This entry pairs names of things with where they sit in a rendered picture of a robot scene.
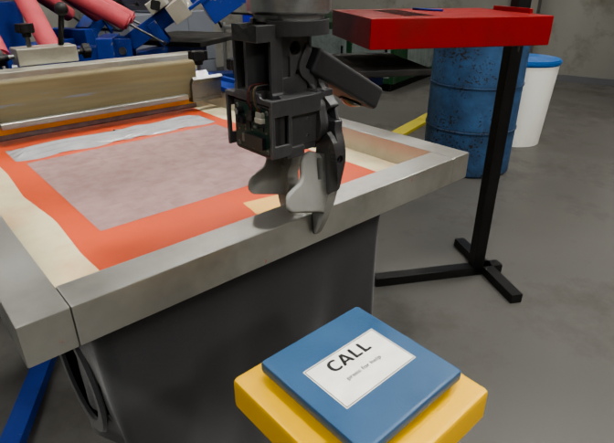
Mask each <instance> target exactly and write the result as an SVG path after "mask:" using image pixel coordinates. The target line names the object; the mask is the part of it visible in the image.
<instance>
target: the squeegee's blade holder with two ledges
mask: <svg viewBox="0 0 614 443"><path fill-rule="evenodd" d="M182 100H189V99H188V95H187V94H181V95H174V96H169V97H163V98H157V99H151V100H140V101H135V102H129V103H123V104H117V105H111V106H106V107H99V108H94V109H88V110H82V111H72V112H65V113H60V114H54V115H48V116H42V117H36V118H30V119H24V120H19V121H8V122H2V123H0V130H2V131H6V130H12V129H17V128H23V127H28V126H34V125H39V124H45V123H51V122H56V121H66V120H72V119H77V118H83V117H89V116H94V115H100V114H105V113H111V112H116V111H127V110H132V109H138V108H143V107H149V106H154V105H160V104H166V103H171V102H177V101H182Z"/></svg>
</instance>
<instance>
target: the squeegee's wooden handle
mask: <svg viewBox="0 0 614 443"><path fill-rule="evenodd" d="M193 77H196V64H195V62H194V60H192V59H179V60H171V61H163V62H154V63H146V64H138V65H130V66H121V67H113V68H105V69H89V70H81V71H72V72H64V73H56V74H47V75H39V76H31V77H23V78H14V79H0V123H2V122H8V121H19V120H24V119H30V118H36V117H42V116H48V115H54V114H60V113H65V112H72V111H82V110H88V109H94V108H99V107H106V106H111V105H117V104H123V103H129V102H135V101H140V100H151V99H157V98H163V97H169V96H174V95H181V94H187V95H188V98H191V90H190V80H191V78H193Z"/></svg>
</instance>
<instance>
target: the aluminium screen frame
mask: <svg viewBox="0 0 614 443"><path fill-rule="evenodd" d="M339 119H341V120H342V121H343V124H342V130H343V135H344V143H345V148H348V149H351V150H354V151H357V152H360V153H365V154H368V155H371V156H374V157H376V158H379V159H382V160H385V161H388V162H390V163H396V165H393V166H391V167H388V168H386V169H383V170H380V171H378V172H375V173H372V174H368V175H366V176H363V177H360V178H357V179H354V180H353V181H350V182H347V183H344V184H341V185H340V188H339V190H338V191H337V194H336V198H335V201H334V204H333V208H332V211H331V213H330V215H329V217H328V219H327V221H326V223H325V225H324V227H323V229H322V231H321V232H320V233H318V234H313V232H312V213H295V214H293V213H290V212H289V211H288V210H287V208H286V205H283V206H278V207H276V208H273V209H271V210H268V211H265V212H263V213H260V214H257V215H255V216H251V217H248V218H245V219H242V220H240V221H238V222H235V223H232V224H229V225H227V226H224V227H220V228H217V229H215V230H212V231H209V232H206V233H204V234H202V235H199V236H196V237H191V238H189V239H187V240H184V241H181V242H178V243H176V244H173V245H171V246H168V247H165V248H161V249H158V250H156V251H153V252H151V253H148V254H145V255H142V256H140V257H138V258H133V259H130V260H127V261H125V262H123V263H120V264H117V265H114V266H112V267H109V268H106V269H102V270H100V271H97V272H94V273H91V274H89V275H87V276H84V277H81V278H78V279H75V280H72V281H69V282H66V283H63V284H61V285H58V286H57V287H56V288H55V287H54V286H53V284H52V283H51V282H50V280H49V279H48V277H47V276H46V275H45V273H44V272H43V271H42V269H41V268H40V267H39V265H38V264H37V263H36V262H35V261H34V259H33V258H32V257H31V255H30V254H29V253H28V251H27V250H26V248H25V247H24V246H23V244H22V243H21V242H20V240H19V239H18V238H17V236H16V235H15V233H14V232H13V231H12V229H11V228H10V227H9V225H8V224H7V223H6V222H5V221H4V219H3V218H2V217H1V215H0V317H1V319H2V321H3V323H4V325H5V327H6V328H7V330H8V332H9V334H10V336H11V338H12V340H13V342H14V344H15V345H16V348H17V350H18V351H19V353H20V355H21V357H22V359H23V361H24V363H25V364H26V367H27V368H31V367H33V366H36V365H38V364H42V363H44V362H45V361H47V360H50V359H52V358H54V357H57V356H59V355H61V354H63V353H66V352H68V351H70V350H73V349H75V348H77V347H79V345H83V344H85V343H89V342H91V341H94V340H96V339H98V338H100V337H102V336H104V335H106V334H108V333H111V332H114V331H117V330H119V329H121V328H122V327H125V326H127V325H129V324H132V323H134V322H137V321H139V320H141V319H143V318H145V317H148V316H150V315H152V314H155V313H157V312H159V311H162V310H164V309H166V308H169V307H171V306H173V305H175V304H177V303H179V302H181V301H185V300H187V299H189V298H192V297H194V296H196V295H197V294H200V293H202V292H204V291H206V290H210V289H212V288H215V287H216V286H218V285H220V284H223V283H225V282H227V281H230V280H232V279H234V278H237V277H239V276H241V275H243V274H246V273H248V272H250V271H252V270H254V269H257V268H260V267H262V266H264V265H267V264H269V263H271V262H272V261H275V260H277V259H279V258H283V257H285V256H287V255H290V254H291V253H293V252H295V251H298V250H300V249H302V248H306V247H308V246H310V245H312V244H314V243H316V242H318V241H321V240H323V239H325V238H328V237H330V236H332V235H335V234H337V233H339V232H342V231H344V230H346V229H347V228H350V227H353V226H355V225H358V224H360V223H362V222H365V221H366V220H368V219H370V218H373V217H375V216H379V215H381V214H383V213H385V212H387V211H389V210H391V209H393V208H396V207H398V206H402V205H404V204H405V203H407V202H410V201H412V200H414V199H417V198H419V197H421V196H423V195H426V194H428V193H430V192H433V191H435V190H437V189H440V188H441V187H443V186H445V185H449V184H451V183H453V182H456V181H458V180H460V179H462V178H464V177H465V176H466V172H467V165H468V159H469V153H467V152H464V151H461V150H457V149H454V148H450V147H447V146H444V145H440V144H436V143H433V142H427V141H423V140H420V139H417V138H413V137H410V136H406V135H403V134H399V133H396V132H390V131H387V130H383V129H379V128H377V127H373V126H369V125H365V124H363V123H359V122H355V121H349V120H346V119H343V118H339Z"/></svg>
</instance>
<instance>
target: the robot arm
mask: <svg viewBox="0 0 614 443"><path fill-rule="evenodd" d="M246 7H247V11H248V12H249V13H250V14H252V15H254V16H253V17H250V18H249V22H245V23H231V34H232V48H233V63H234V78H235V88H234V89H228V90H225V93H226V106H227V119H228V142H229V143H233V142H236V143H237V145H238V146H239V147H241V148H244V149H246V150H249V151H251V152H253V153H256V154H259V155H261V156H264V157H266V162H265V164H264V165H263V167H262V168H260V169H259V170H258V171H257V172H256V173H255V174H254V175H252V176H251V177H250V179H249V184H248V188H249V191H250V192H251V193H252V194H254V195H278V197H279V200H280V204H281V206H283V205H286V208H287V210H288V211H289V212H290V213H293V214H295V213H312V232H313V234H318V233H320V232H321V231H322V229H323V227H324V225H325V223H326V221H327V219H328V217H329V215H330V213H331V211H332V208H333V204H334V201H335V198H336V194H337V191H338V190H339V188H340V185H341V181H342V177H343V172H344V165H345V143H344V135H343V130H342V124H343V121H342V120H341V119H339V116H338V110H337V106H338V105H339V104H338V102H337V100H336V99H335V97H334V96H333V95H335V96H337V97H338V98H339V99H340V100H341V101H342V102H343V103H344V104H345V105H347V106H350V107H361V106H364V107H367V108H370V109H374V108H375V107H376V105H377V103H378V102H379V99H380V97H381V94H382V88H381V87H379V86H377V85H376V84H375V83H374V82H372V81H371V80H370V79H369V78H368V77H367V76H366V75H364V74H362V73H359V72H357V71H355V70H354V69H352V68H350V67H348V66H347V65H345V64H344V63H343V62H342V61H340V60H339V59H337V58H335V57H334V56H332V55H331V54H329V53H328V52H326V51H325V50H323V49H322V48H320V47H313V46H311V37H313V36H321V35H326V34H329V17H326V16H324V15H325V14H329V12H330V11H331V10H332V0H246ZM231 104H235V109H234V112H235V116H236V130H235V131H233V129H232V115H231ZM312 147H313V148H316V152H313V151H307V152H304V150H305V149H309V148H312ZM299 167H300V179H299Z"/></svg>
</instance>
